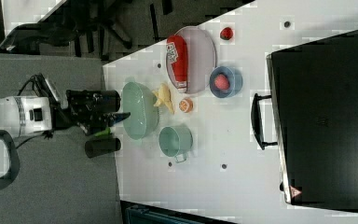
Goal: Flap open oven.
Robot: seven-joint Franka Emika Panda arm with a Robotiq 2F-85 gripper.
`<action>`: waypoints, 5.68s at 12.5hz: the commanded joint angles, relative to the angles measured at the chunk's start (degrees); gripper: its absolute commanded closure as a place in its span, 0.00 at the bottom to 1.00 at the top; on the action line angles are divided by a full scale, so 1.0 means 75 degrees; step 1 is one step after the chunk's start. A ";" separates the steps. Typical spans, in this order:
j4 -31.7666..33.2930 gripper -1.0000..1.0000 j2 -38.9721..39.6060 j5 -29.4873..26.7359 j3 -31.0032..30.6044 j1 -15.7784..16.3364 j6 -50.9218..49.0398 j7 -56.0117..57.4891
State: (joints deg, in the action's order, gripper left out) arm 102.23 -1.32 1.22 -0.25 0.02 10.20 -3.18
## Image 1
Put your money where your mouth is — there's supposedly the grey round plate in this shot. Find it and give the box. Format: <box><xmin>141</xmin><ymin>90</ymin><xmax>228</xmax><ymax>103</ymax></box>
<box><xmin>166</xmin><ymin>26</ymin><xmax>216</xmax><ymax>94</ymax></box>

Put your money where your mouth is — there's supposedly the red ketchup bottle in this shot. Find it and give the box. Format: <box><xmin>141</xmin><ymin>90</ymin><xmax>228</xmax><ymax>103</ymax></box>
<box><xmin>166</xmin><ymin>35</ymin><xmax>188</xmax><ymax>92</ymax></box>

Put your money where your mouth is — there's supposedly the green oval colander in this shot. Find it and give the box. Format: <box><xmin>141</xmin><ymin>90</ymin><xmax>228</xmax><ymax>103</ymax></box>
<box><xmin>122</xmin><ymin>82</ymin><xmax>158</xmax><ymax>140</ymax></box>

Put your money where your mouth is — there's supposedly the blue bowl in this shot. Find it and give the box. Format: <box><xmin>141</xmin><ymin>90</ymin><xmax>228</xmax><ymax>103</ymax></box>
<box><xmin>209</xmin><ymin>66</ymin><xmax>243</xmax><ymax>98</ymax></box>

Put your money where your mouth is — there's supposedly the pink red fruit in bowl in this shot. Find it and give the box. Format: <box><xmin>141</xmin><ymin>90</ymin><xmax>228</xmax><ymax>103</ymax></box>
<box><xmin>213</xmin><ymin>74</ymin><xmax>230</xmax><ymax>91</ymax></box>

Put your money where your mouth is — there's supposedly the green cup with handle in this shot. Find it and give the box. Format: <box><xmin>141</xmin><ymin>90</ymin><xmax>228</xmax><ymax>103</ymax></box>
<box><xmin>158</xmin><ymin>125</ymin><xmax>193</xmax><ymax>163</ymax></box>

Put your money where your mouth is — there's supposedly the orange half slice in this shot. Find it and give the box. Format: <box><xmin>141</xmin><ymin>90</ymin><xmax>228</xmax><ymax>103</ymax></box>
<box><xmin>179</xmin><ymin>98</ymin><xmax>193</xmax><ymax>113</ymax></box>

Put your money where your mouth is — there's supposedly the bright green object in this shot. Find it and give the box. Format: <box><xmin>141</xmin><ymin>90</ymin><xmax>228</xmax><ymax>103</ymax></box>
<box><xmin>94</xmin><ymin>127</ymin><xmax>111</xmax><ymax>137</ymax></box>

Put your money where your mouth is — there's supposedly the black toaster oven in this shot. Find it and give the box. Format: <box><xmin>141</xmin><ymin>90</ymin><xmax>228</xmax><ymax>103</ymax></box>
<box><xmin>266</xmin><ymin>30</ymin><xmax>358</xmax><ymax>213</ymax></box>

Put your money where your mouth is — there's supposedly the black office chair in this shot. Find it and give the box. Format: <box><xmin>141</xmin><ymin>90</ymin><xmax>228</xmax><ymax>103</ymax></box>
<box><xmin>0</xmin><ymin>0</ymin><xmax>132</xmax><ymax>57</ymax></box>

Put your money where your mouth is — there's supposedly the blue metal frame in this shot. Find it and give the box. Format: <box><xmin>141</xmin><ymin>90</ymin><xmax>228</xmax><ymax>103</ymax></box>
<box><xmin>120</xmin><ymin>201</ymin><xmax>234</xmax><ymax>224</ymax></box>

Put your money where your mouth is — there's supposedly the peeled yellow banana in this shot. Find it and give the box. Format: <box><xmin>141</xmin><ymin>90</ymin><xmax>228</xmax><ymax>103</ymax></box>
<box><xmin>152</xmin><ymin>83</ymin><xmax>174</xmax><ymax>114</ymax></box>

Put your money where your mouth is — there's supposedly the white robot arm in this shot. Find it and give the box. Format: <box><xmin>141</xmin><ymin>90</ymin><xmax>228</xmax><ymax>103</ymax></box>
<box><xmin>0</xmin><ymin>90</ymin><xmax>131</xmax><ymax>138</ymax></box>

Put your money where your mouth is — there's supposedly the red strawberry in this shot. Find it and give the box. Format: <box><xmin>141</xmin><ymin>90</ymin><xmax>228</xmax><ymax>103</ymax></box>
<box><xmin>220</xmin><ymin>27</ymin><xmax>233</xmax><ymax>40</ymax></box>

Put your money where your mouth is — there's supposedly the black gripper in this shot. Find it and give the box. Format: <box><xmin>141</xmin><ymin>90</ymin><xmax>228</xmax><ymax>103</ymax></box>
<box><xmin>52</xmin><ymin>90</ymin><xmax>131</xmax><ymax>135</ymax></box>

